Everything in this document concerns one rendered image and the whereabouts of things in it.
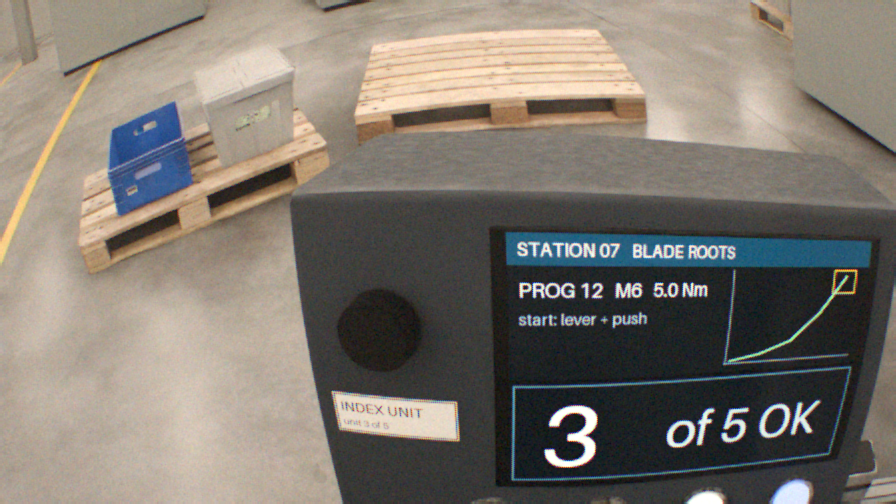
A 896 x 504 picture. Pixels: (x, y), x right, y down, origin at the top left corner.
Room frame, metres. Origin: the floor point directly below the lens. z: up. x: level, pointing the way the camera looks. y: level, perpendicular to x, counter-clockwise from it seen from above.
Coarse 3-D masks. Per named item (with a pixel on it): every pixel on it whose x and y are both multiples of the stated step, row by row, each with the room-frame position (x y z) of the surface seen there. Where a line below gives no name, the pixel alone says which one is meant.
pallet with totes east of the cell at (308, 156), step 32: (192, 160) 2.96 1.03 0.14; (256, 160) 2.79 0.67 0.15; (288, 160) 2.75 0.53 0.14; (320, 160) 2.79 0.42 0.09; (96, 192) 2.90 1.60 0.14; (192, 192) 2.64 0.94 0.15; (256, 192) 2.76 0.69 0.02; (288, 192) 2.74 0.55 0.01; (96, 224) 2.60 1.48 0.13; (128, 224) 2.49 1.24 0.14; (192, 224) 2.59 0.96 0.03; (96, 256) 2.41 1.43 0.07; (128, 256) 2.47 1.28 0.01
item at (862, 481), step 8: (872, 448) 0.22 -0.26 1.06; (872, 472) 0.20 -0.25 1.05; (848, 480) 0.21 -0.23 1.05; (856, 480) 0.20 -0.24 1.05; (864, 480) 0.20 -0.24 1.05; (872, 480) 0.20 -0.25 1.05; (848, 488) 0.21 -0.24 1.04; (856, 488) 0.20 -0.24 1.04; (864, 488) 0.20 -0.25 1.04; (848, 496) 0.20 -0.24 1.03; (856, 496) 0.20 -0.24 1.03; (864, 496) 0.20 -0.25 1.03
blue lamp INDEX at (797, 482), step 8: (792, 480) 0.17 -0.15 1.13; (800, 480) 0.17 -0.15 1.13; (808, 480) 0.17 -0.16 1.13; (776, 488) 0.17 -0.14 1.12; (784, 488) 0.17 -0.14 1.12; (792, 488) 0.17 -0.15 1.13; (800, 488) 0.17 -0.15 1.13; (808, 488) 0.17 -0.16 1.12; (776, 496) 0.17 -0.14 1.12; (784, 496) 0.17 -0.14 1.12; (792, 496) 0.17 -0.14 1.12; (800, 496) 0.16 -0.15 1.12; (808, 496) 0.17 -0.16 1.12
